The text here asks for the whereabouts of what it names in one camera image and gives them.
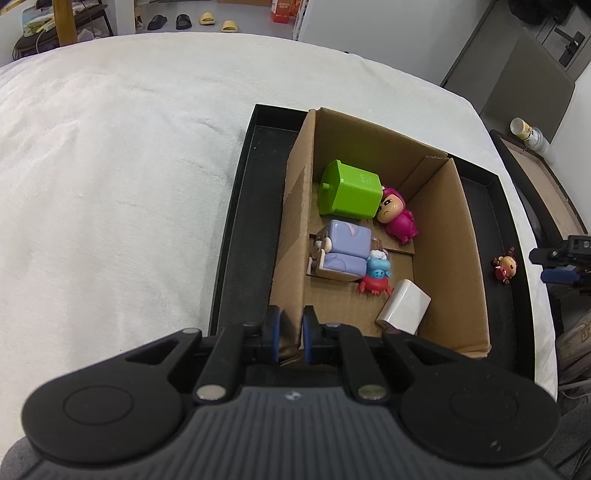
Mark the purple bed toy figure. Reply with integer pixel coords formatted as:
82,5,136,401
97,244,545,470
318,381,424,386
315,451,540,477
308,220,372,282

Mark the blue red crab figurine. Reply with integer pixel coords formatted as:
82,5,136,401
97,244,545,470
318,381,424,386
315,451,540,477
358,250,392,296

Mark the brown cardboard box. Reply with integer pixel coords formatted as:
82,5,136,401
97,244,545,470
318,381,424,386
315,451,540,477
270,108,491,359

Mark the pink hooded figurine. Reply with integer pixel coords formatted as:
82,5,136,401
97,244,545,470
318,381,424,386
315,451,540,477
376,187,419,245

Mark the green toy bin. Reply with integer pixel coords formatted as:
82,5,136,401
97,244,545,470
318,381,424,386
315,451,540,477
318,160,383,220

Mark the dark wooden side tray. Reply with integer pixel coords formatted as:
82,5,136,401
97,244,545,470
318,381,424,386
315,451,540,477
489,130,589,247

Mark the brown haired doll figurine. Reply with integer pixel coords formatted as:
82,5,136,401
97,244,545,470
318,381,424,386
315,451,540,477
492,247,517,284

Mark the yellow paper cup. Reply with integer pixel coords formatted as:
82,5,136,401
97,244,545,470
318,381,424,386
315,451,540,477
510,117,550,157

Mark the black shallow tray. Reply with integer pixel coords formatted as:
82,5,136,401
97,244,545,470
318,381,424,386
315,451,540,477
211,105,535,378

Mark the white bed cover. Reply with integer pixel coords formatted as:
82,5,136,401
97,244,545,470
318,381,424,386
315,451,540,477
1,32,535,450

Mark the right yellow slipper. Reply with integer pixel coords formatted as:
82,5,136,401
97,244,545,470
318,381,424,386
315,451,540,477
221,20,238,33

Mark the yellow slipper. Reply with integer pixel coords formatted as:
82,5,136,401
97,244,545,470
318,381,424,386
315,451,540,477
221,20,238,33
199,12,216,26

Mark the left yellow slipper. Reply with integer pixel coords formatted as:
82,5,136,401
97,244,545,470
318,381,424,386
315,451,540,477
199,12,216,26

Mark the red orange box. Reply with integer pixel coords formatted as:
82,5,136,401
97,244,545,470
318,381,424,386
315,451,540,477
270,0,301,24

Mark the right black slipper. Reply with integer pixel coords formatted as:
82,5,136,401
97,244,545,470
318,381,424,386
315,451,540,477
175,13,192,31

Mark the black slipper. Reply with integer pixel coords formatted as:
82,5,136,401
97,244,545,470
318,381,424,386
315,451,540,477
147,14,167,31
175,13,192,31

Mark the left black slipper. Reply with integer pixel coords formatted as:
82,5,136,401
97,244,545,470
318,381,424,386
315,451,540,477
147,14,167,31

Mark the yellow edged wooden table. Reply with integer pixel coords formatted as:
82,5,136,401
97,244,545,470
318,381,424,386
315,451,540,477
11,1,115,61

